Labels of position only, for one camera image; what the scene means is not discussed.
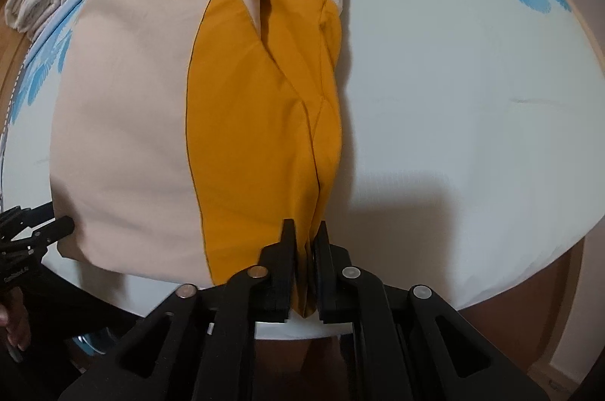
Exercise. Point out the person's left hand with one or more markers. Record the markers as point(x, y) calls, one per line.
point(16, 325)

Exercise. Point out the beige and orange cloth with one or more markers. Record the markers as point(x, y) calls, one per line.
point(142, 122)

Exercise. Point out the blue and white bed sheet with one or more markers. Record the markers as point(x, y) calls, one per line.
point(449, 98)

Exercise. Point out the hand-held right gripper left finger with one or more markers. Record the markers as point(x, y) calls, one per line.
point(279, 273)

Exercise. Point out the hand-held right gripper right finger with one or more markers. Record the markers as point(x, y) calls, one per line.
point(331, 273)

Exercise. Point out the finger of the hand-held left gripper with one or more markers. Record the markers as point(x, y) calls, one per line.
point(28, 215)
point(54, 230)

